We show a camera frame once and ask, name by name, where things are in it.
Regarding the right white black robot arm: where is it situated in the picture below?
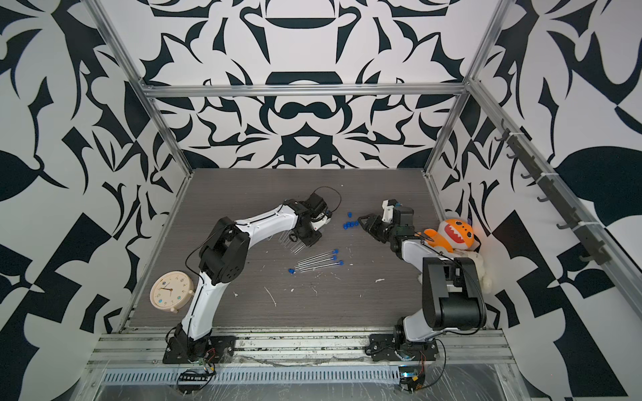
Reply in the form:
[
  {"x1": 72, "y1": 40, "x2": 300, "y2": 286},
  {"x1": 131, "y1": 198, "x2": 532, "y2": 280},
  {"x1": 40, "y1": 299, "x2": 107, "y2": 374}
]
[{"x1": 358, "y1": 201, "x2": 488, "y2": 344}]

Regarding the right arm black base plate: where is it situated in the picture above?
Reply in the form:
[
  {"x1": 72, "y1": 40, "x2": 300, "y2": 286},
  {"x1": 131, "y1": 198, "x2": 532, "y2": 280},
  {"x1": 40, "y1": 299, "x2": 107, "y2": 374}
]
[{"x1": 364, "y1": 334, "x2": 439, "y2": 363}]

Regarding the test tube front most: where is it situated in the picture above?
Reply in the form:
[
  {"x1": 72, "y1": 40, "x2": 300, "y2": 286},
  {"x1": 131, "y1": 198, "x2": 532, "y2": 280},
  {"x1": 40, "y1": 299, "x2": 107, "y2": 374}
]
[{"x1": 295, "y1": 261, "x2": 344, "y2": 272}]

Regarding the orange shark plush toy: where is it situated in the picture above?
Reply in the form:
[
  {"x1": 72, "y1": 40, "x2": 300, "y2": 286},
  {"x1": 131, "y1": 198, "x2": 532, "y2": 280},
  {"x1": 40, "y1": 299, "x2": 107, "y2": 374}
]
[{"x1": 422, "y1": 218, "x2": 475, "y2": 252}]

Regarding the beige round alarm clock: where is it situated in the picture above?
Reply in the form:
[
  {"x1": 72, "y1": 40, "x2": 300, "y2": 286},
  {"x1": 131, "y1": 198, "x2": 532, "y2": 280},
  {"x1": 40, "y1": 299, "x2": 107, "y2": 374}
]
[{"x1": 149, "y1": 271, "x2": 195, "y2": 313}]

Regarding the black wall hook rail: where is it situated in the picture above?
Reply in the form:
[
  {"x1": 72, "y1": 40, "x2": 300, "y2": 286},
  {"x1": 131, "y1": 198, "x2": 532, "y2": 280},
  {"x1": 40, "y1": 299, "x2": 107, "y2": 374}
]
[{"x1": 496, "y1": 120, "x2": 613, "y2": 266}]

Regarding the aluminium frame front rail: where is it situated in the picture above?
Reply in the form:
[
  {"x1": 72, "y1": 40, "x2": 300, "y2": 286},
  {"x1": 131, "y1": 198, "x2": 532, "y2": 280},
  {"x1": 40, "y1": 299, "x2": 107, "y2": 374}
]
[{"x1": 88, "y1": 327, "x2": 516, "y2": 368}]

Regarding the cream plush toy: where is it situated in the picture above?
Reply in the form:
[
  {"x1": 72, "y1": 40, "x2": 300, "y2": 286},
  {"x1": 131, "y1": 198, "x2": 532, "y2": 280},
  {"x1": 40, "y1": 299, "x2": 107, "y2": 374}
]
[{"x1": 466, "y1": 252, "x2": 493, "y2": 294}]

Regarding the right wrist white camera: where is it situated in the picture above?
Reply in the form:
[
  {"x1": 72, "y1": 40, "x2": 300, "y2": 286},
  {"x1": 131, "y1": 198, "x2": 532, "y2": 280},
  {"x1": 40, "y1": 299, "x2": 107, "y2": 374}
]
[{"x1": 382, "y1": 199, "x2": 400, "y2": 223}]

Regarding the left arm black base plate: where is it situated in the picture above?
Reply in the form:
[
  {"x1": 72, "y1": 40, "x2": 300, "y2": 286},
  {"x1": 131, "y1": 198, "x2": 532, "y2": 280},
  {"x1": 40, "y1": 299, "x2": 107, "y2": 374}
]
[{"x1": 162, "y1": 334, "x2": 237, "y2": 364}]

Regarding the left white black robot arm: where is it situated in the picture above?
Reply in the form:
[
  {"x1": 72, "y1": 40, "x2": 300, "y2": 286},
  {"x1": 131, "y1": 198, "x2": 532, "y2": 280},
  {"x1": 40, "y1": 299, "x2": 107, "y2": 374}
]
[{"x1": 175, "y1": 192, "x2": 334, "y2": 346}]

